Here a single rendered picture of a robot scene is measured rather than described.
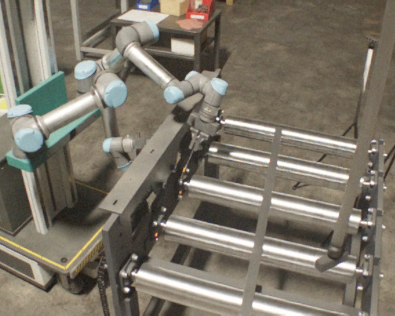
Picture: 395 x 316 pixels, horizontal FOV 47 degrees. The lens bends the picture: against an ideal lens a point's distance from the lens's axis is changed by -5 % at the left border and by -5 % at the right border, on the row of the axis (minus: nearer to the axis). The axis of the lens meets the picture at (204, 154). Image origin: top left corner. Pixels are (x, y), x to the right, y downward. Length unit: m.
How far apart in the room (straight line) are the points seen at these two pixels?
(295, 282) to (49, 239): 1.50
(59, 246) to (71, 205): 0.33
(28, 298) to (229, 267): 1.25
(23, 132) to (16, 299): 1.27
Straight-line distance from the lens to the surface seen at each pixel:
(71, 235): 2.83
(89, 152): 4.04
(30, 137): 2.07
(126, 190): 1.75
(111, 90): 2.07
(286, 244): 1.93
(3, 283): 3.13
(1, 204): 2.78
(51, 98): 2.51
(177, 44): 4.54
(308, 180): 2.37
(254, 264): 1.83
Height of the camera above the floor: 2.28
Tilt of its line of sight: 35 degrees down
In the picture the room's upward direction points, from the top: 2 degrees clockwise
